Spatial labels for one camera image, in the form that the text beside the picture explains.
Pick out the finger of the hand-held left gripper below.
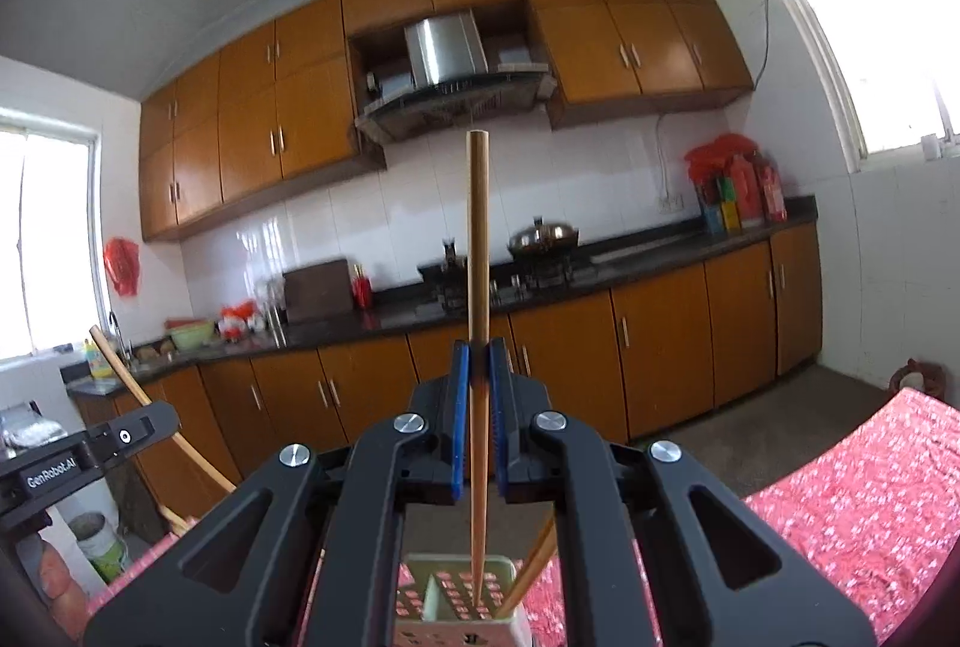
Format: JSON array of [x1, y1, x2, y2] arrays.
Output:
[[88, 401, 182, 462]]

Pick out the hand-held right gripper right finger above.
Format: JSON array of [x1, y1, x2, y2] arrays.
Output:
[[491, 338, 878, 647]]

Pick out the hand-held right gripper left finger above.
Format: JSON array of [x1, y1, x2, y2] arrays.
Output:
[[84, 339, 470, 647]]

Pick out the wooden chopstick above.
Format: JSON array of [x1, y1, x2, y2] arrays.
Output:
[[466, 130, 493, 607], [88, 327, 238, 495], [496, 518, 557, 619]]

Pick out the green perforated chopstick holder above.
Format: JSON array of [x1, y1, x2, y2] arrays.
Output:
[[394, 553, 535, 647]]

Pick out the person's left hand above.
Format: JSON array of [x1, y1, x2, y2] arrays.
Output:
[[34, 534, 85, 618]]

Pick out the white plastic bucket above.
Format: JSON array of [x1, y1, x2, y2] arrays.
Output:
[[71, 512, 130, 584]]

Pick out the metal faucet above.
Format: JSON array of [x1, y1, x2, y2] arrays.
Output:
[[109, 311, 134, 361]]

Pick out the green basin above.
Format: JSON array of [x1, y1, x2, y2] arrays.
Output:
[[169, 321, 218, 350]]

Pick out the black kitchen countertop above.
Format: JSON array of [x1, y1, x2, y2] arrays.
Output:
[[66, 197, 818, 397]]

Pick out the red and white plastic bag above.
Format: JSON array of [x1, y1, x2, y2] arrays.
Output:
[[217, 302, 261, 342]]

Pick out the black gas stove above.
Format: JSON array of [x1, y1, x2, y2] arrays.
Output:
[[416, 255, 601, 312]]

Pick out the red hanging plastic bag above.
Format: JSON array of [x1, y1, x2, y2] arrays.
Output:
[[103, 236, 141, 297]]

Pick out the wooden lower kitchen cabinets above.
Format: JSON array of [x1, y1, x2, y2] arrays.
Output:
[[75, 223, 826, 520]]

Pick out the wooden kitchen cabinets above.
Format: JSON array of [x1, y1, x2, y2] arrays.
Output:
[[139, 0, 755, 243], [75, 223, 826, 520]]

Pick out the wok with metal lid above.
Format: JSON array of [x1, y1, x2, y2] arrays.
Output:
[[508, 216, 582, 260]]

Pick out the dark wooden cutting board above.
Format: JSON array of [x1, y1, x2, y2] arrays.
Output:
[[281, 258, 353, 324]]

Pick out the window beside sink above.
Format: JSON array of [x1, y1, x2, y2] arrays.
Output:
[[0, 107, 102, 365]]

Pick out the cluster of condiment bottles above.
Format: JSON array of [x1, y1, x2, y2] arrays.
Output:
[[686, 133, 788, 236]]

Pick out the red floral tablecloth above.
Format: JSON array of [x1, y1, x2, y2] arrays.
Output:
[[86, 388, 960, 647]]

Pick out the steel range hood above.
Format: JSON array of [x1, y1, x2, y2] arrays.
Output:
[[354, 10, 560, 146]]

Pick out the wooden upper kitchen cabinets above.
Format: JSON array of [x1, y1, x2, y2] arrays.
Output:
[[139, 0, 755, 243]]

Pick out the window with white cup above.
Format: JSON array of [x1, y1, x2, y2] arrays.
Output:
[[742, 0, 960, 172]]

